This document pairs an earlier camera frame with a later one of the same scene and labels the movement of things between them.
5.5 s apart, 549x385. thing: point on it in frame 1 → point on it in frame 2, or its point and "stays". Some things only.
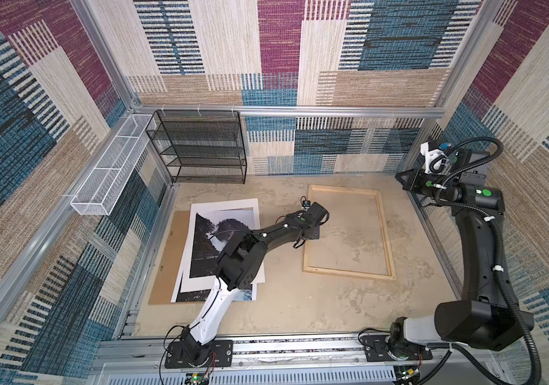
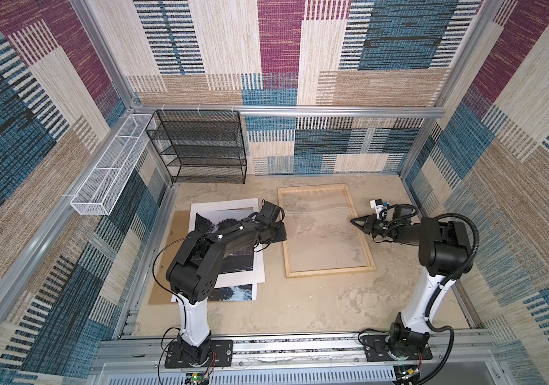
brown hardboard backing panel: [164, 285] stays
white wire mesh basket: [99, 193] stays
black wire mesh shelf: [200, 147] stays
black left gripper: [315, 233] → [282, 235]
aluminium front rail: [295, 362] stays
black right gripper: [412, 184] → [368, 225]
